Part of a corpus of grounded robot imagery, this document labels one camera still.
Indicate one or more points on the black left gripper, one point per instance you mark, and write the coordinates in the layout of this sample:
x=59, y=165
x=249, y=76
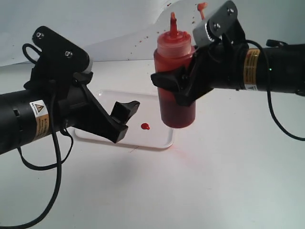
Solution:
x=76, y=104

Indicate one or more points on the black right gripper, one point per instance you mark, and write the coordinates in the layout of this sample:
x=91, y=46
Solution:
x=212, y=66

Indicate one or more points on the red sauce squeeze bottle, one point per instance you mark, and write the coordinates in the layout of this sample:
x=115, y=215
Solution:
x=172, y=57

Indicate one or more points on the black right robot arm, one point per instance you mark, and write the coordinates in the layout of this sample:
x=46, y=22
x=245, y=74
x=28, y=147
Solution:
x=278, y=67

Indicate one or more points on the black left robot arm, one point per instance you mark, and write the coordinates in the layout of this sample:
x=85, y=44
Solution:
x=25, y=115

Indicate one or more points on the red sauce blob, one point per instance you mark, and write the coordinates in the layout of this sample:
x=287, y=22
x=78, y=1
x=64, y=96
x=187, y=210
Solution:
x=145, y=126

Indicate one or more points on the white rectangular plastic tray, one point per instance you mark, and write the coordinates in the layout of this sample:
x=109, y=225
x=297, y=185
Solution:
x=158, y=137

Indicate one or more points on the white paper backdrop sheet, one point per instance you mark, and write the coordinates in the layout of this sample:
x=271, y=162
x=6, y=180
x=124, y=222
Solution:
x=119, y=30

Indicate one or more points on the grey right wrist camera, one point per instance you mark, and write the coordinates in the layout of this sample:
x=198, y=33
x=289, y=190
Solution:
x=215, y=24

